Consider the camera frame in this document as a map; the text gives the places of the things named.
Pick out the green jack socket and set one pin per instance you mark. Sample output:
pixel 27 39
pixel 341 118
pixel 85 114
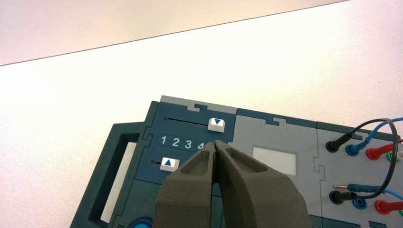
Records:
pixel 391 156

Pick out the blue jack socket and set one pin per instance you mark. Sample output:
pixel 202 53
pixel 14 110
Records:
pixel 360 204

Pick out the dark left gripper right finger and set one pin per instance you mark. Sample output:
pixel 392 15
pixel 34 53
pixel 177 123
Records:
pixel 258 201

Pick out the blue round push button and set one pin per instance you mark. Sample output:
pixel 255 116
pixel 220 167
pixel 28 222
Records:
pixel 140 224

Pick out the grey and teal task box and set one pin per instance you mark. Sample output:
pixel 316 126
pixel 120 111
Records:
pixel 283 135

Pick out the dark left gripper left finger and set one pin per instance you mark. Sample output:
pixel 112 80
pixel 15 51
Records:
pixel 185 198

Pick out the white rectangular display window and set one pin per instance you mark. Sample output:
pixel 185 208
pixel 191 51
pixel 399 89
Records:
pixel 274 160

